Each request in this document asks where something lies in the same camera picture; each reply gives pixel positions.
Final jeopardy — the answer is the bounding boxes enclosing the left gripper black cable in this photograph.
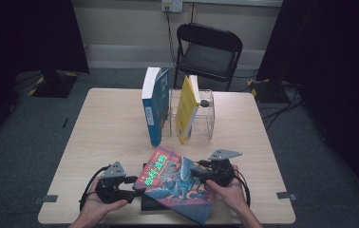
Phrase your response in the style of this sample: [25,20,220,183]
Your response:
[79,163,111,213]

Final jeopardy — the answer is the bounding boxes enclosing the black book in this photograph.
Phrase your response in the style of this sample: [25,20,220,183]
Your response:
[141,162,170,213]

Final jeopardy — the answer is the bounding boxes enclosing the black floor cables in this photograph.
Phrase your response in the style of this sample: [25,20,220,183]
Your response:
[261,82,305,132]

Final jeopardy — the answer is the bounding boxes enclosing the person's right hand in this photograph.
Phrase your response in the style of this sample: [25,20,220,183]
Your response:
[205,164,249,217]

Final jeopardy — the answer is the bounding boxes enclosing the person's left hand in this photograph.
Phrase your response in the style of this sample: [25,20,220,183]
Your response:
[79,177,129,223]

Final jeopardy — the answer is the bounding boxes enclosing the clear acrylic organizer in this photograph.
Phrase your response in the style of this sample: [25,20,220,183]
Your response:
[167,88,216,141]

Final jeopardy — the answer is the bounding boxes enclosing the black folding chair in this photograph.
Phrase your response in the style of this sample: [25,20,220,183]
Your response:
[173,22,244,92]

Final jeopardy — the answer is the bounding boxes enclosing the black stand base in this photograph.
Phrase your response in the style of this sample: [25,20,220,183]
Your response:
[28,69,80,99]
[247,79,295,104]

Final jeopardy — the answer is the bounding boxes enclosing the red and blue book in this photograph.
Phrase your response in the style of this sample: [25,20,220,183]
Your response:
[132,144,217,225]

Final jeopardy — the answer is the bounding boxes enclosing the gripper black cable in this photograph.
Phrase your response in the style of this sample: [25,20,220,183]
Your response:
[79,163,111,213]
[231,169,252,207]

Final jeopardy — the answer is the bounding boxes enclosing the grey tape strip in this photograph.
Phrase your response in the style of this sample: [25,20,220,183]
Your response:
[275,191,298,202]
[32,194,59,206]

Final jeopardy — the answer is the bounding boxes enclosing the dark curtain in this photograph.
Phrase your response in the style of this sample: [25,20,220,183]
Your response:
[256,0,359,210]
[0,0,90,150]

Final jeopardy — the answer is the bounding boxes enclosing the white wall socket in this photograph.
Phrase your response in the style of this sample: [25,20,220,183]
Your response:
[161,0,184,13]

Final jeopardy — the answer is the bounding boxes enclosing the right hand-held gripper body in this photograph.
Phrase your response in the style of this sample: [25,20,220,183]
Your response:
[204,148,243,188]

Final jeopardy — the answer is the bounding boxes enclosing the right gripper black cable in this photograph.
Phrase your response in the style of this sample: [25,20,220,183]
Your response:
[231,169,252,207]

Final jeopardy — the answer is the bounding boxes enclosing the yellow book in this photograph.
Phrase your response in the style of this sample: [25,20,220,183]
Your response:
[175,74,202,145]

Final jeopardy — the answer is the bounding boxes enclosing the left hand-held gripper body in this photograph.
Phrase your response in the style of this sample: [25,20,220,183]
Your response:
[95,161,127,204]

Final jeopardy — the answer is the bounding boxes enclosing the black wall cable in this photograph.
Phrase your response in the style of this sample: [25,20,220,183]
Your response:
[164,9,181,77]

